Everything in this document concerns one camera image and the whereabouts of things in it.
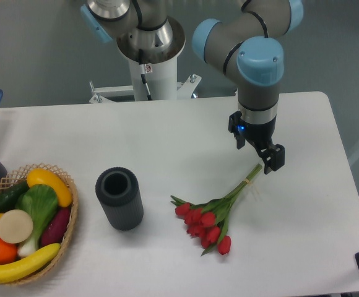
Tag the long yellow banana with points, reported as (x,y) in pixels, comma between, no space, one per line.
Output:
(22,268)

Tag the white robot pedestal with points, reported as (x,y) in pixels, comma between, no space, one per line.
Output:
(152,57)

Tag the woven wicker basket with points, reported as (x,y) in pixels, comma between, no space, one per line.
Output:
(19,175)

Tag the dark grey ribbed vase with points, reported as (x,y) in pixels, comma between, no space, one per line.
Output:
(117,190)

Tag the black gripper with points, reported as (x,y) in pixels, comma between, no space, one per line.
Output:
(260,137)

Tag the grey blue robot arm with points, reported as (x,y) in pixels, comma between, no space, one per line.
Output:
(245,51)

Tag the beige round disc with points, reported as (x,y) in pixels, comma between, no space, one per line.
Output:
(15,226)

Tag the dark green cucumber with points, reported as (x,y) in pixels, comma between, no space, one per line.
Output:
(10,196)

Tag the green bok choy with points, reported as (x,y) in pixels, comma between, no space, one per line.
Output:
(41,203)

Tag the purple sweet potato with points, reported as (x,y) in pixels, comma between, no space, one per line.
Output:
(55,231)

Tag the red tulip bouquet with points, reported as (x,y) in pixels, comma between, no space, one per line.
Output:
(209,221)

